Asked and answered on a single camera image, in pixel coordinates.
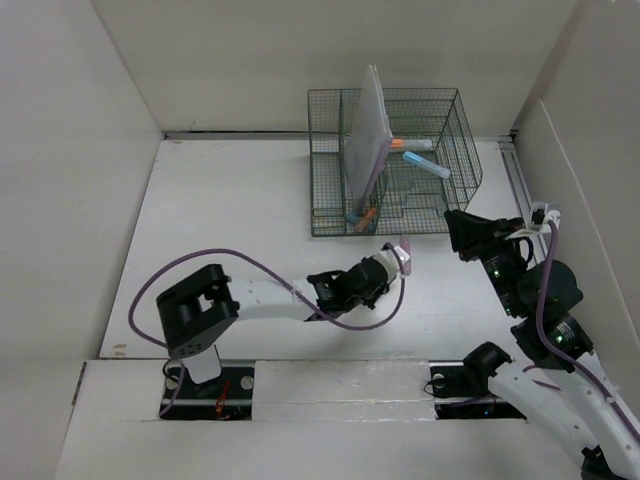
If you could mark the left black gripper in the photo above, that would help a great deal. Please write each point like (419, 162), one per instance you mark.
(369, 302)

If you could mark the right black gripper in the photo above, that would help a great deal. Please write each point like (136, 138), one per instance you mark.
(467, 233)

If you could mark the pink marker pen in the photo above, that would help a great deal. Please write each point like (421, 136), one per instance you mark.
(406, 247)

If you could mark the light blue capped marker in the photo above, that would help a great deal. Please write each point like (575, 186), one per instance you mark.
(427, 165)

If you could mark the blue marker pen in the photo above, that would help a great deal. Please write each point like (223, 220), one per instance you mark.
(353, 219)

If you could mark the orange marker pen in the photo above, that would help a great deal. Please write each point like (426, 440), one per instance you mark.
(366, 223)

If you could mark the orange capped clear marker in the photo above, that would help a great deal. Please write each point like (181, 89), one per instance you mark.
(411, 144)

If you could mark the white notebook booklet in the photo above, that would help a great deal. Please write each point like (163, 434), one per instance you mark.
(369, 128)

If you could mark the clear zip pouch purple zipper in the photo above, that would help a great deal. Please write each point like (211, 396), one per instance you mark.
(376, 169)

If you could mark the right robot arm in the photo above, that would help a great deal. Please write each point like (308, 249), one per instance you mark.
(587, 418)

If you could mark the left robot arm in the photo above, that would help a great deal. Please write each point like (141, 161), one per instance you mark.
(199, 309)

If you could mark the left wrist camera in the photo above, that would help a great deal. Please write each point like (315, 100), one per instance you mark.
(397, 252)

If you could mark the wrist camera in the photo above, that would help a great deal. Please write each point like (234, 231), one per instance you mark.
(542, 214)
(397, 252)

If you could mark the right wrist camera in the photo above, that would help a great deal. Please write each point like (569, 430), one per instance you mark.
(542, 214)

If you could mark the green wire mesh organizer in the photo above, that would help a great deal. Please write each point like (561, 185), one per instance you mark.
(408, 199)

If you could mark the aluminium rail right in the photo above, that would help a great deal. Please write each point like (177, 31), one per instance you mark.
(521, 193)

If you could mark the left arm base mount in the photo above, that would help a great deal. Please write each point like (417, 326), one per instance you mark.
(226, 398)

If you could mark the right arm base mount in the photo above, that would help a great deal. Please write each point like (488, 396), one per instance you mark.
(460, 388)

